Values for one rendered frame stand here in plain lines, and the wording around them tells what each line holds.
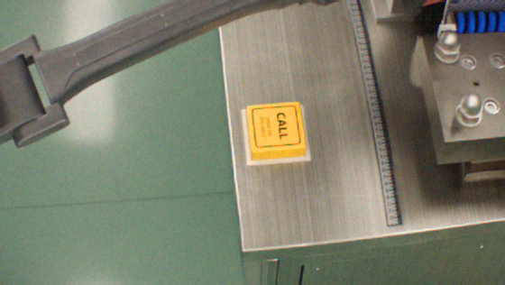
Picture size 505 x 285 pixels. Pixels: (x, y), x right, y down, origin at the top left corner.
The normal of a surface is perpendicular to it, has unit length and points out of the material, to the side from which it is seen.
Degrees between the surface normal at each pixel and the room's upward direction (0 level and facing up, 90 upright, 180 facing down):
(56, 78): 21
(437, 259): 90
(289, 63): 0
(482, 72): 0
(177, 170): 0
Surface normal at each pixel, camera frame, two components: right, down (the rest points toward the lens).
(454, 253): 0.11, 0.88
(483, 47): 0.01, -0.47
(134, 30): 0.13, -0.15
